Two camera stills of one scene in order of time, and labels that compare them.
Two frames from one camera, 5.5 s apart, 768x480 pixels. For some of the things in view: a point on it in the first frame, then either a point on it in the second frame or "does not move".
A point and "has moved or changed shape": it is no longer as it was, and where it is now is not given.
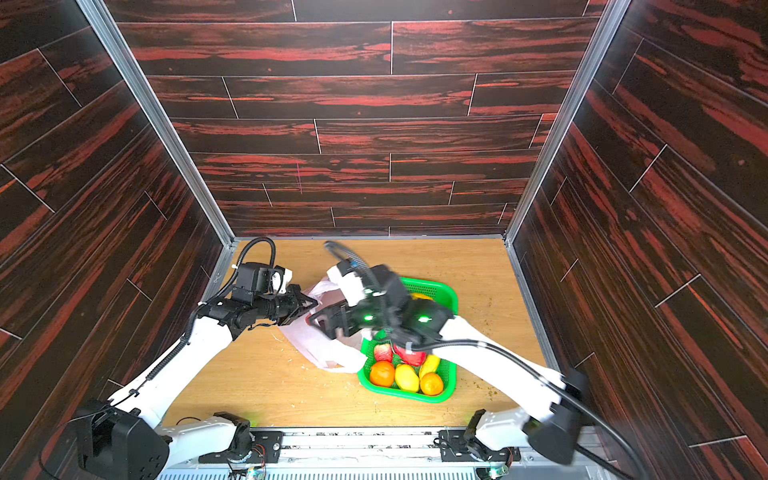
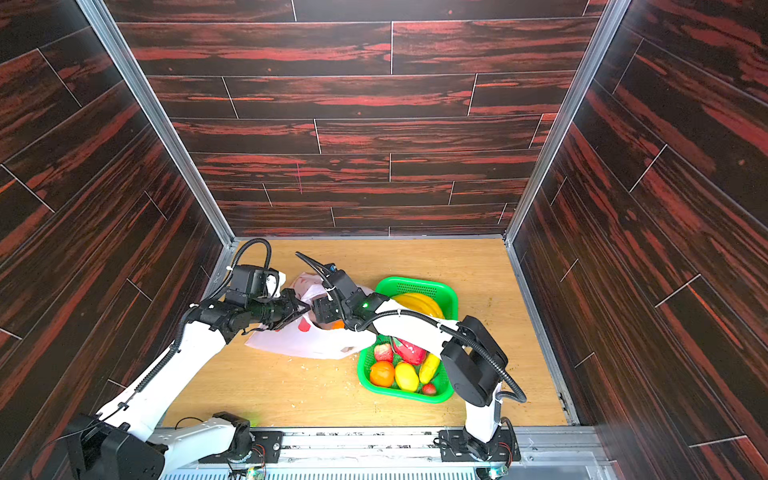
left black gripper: [293, 304] does not move
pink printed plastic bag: [340, 355] has moved or changed shape
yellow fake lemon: [406, 378] does not move
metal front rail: [396, 455] does not move
